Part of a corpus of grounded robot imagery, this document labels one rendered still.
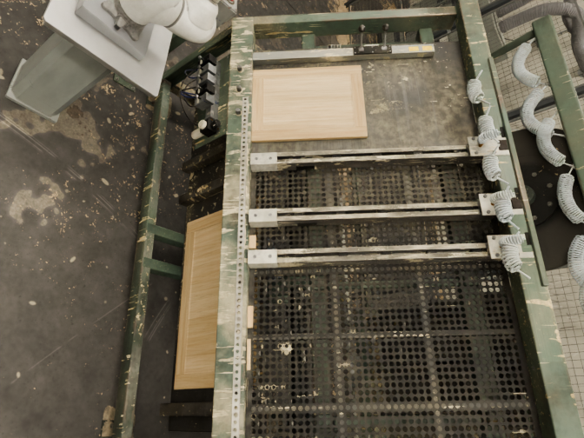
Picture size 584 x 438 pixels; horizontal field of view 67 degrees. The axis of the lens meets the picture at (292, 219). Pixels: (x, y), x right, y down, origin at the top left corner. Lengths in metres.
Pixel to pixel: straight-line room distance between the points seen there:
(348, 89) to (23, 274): 1.79
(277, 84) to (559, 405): 1.85
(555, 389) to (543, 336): 0.19
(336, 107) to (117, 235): 1.38
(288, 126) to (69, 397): 1.64
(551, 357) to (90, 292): 2.08
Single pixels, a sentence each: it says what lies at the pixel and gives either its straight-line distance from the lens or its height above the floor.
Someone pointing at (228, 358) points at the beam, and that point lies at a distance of 1.84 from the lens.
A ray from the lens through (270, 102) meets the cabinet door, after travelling 2.33.
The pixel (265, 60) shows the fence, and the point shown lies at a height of 0.95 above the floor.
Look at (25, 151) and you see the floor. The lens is 2.56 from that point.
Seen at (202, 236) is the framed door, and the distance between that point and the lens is 2.49.
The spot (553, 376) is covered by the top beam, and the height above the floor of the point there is 1.87.
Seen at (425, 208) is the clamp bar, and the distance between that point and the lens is 2.01.
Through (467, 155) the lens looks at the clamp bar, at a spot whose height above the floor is 1.74.
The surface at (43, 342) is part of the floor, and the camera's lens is 2.38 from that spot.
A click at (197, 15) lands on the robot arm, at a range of 2.07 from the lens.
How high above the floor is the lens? 2.17
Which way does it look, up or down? 34 degrees down
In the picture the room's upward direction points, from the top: 72 degrees clockwise
